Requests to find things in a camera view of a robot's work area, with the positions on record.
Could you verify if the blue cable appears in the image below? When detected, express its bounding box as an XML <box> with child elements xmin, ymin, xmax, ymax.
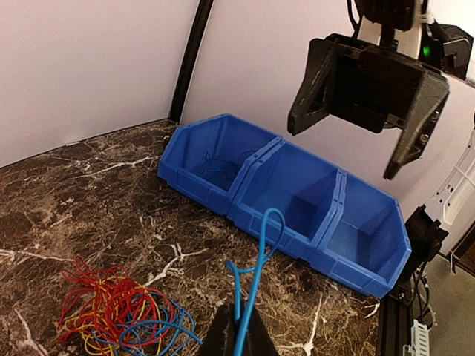
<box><xmin>225</xmin><ymin>207</ymin><xmax>286</xmax><ymax>356</ymax></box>
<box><xmin>200</xmin><ymin>150</ymin><xmax>253</xmax><ymax>186</ymax></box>

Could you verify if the red cable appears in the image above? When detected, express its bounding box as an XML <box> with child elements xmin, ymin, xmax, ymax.
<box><xmin>57</xmin><ymin>255</ymin><xmax>175</xmax><ymax>348</ymax></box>

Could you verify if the left black frame post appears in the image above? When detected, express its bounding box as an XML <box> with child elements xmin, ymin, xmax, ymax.
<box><xmin>168</xmin><ymin>0</ymin><xmax>214</xmax><ymax>123</ymax></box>

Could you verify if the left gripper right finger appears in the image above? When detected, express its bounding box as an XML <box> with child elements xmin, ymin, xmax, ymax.
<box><xmin>243</xmin><ymin>310</ymin><xmax>278</xmax><ymax>356</ymax></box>

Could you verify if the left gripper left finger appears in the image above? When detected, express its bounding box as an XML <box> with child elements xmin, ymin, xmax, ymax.
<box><xmin>202</xmin><ymin>304</ymin><xmax>237</xmax><ymax>356</ymax></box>

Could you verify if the black front rail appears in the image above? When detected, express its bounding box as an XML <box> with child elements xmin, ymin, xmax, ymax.
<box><xmin>376</xmin><ymin>276</ymin><xmax>413</xmax><ymax>356</ymax></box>

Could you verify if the white slotted cable duct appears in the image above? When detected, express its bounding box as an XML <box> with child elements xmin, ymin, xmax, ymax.
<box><xmin>402</xmin><ymin>319</ymin><xmax>430</xmax><ymax>356</ymax></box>

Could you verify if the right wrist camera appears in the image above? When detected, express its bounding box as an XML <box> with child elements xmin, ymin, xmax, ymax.
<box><xmin>356</xmin><ymin>0</ymin><xmax>416</xmax><ymax>47</ymax></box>

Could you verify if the blue plastic divided bin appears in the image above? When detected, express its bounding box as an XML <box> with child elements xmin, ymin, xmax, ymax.
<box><xmin>158</xmin><ymin>113</ymin><xmax>411</xmax><ymax>298</ymax></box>

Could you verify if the yellow cable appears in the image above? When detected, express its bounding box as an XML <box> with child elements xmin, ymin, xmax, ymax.
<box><xmin>65</xmin><ymin>280</ymin><xmax>163</xmax><ymax>356</ymax></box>

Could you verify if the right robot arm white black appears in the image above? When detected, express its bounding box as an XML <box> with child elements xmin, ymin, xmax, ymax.
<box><xmin>287</xmin><ymin>1</ymin><xmax>474</xmax><ymax>180</ymax></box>

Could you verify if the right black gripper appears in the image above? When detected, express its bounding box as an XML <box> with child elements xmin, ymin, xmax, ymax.
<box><xmin>287</xmin><ymin>33</ymin><xmax>450</xmax><ymax>180</ymax></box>

